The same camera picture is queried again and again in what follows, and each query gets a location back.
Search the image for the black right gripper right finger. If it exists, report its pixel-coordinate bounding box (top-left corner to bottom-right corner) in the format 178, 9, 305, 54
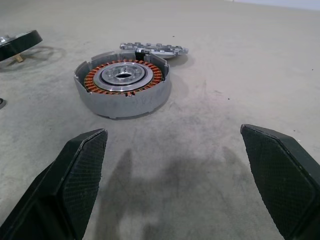
240, 123, 320, 240

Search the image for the black round rotor part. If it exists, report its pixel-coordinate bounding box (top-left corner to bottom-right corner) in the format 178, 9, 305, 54
0, 29, 43, 63

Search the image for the grey motor stator housing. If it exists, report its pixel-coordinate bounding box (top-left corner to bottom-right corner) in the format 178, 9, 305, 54
73, 51, 173, 119

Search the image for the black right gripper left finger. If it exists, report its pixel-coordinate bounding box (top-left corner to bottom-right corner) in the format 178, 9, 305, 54
0, 128, 109, 240

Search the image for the silver motor cover plate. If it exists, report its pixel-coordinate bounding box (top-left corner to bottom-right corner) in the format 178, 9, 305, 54
119, 41, 190, 60

